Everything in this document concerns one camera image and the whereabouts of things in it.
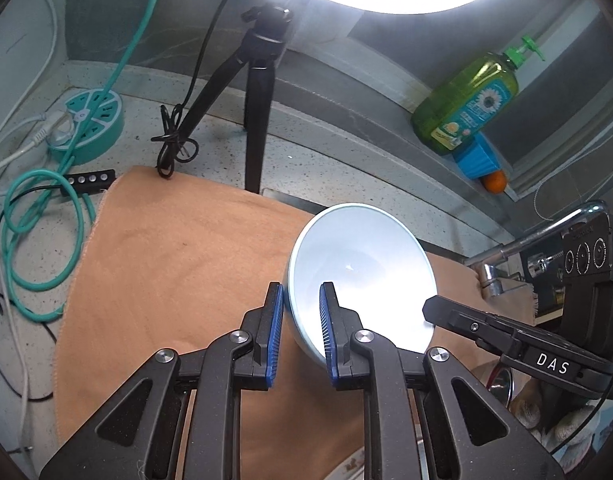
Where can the orange cloth mat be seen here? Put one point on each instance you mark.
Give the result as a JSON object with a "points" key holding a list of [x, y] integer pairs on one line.
{"points": [[176, 263]]}

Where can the white ceramic bowl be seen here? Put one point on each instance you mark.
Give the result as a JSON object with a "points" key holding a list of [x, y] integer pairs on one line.
{"points": [[379, 270]]}

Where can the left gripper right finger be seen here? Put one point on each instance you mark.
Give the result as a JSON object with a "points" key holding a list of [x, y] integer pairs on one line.
{"points": [[425, 414]]}

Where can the blue ribbed cup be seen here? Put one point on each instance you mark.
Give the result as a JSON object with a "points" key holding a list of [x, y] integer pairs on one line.
{"points": [[477, 159]]}

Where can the green dish soap bottle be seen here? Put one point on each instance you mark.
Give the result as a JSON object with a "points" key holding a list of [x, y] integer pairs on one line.
{"points": [[456, 110]]}

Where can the black power strip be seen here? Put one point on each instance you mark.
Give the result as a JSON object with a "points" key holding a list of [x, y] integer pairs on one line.
{"points": [[91, 182]]}

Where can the black light tripod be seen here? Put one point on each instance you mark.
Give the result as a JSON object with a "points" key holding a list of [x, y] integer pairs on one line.
{"points": [[259, 53]]}

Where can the chrome kitchen faucet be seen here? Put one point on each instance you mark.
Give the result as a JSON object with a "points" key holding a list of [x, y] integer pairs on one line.
{"points": [[485, 264]]}

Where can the gloved right hand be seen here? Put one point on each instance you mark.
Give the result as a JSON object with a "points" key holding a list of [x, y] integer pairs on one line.
{"points": [[555, 417]]}

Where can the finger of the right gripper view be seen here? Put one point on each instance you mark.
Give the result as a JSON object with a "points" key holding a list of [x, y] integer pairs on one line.
{"points": [[535, 352]]}

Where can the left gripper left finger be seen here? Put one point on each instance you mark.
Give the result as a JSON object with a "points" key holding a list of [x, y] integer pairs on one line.
{"points": [[178, 415]]}

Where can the orange fruit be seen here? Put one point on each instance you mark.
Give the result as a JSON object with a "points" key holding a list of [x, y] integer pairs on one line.
{"points": [[495, 183]]}

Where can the teal round power strip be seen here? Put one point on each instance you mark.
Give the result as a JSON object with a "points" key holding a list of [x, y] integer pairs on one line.
{"points": [[104, 116]]}

